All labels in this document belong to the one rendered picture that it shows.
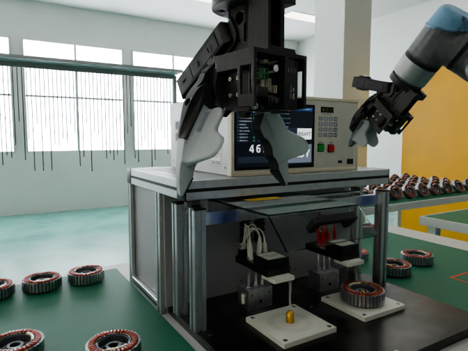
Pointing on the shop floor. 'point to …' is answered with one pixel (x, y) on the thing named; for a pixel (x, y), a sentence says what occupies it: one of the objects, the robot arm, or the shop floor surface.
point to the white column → (342, 51)
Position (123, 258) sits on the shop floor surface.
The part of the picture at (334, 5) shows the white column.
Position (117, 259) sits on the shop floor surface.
